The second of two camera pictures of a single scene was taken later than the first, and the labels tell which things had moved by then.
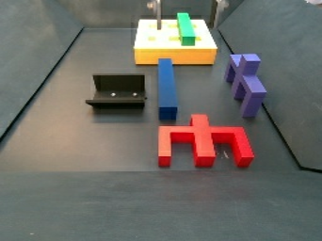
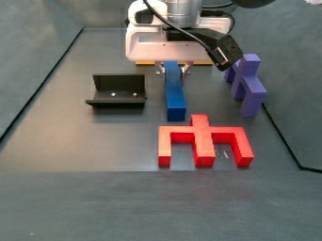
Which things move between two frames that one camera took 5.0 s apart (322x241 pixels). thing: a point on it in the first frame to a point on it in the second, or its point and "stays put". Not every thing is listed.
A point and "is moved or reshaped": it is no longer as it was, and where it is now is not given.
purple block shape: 241,72 stays put
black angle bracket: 118,90 stays put
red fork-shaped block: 204,142 stays put
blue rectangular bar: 168,98 is moved or reshaped
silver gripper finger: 222,5 to 146,42
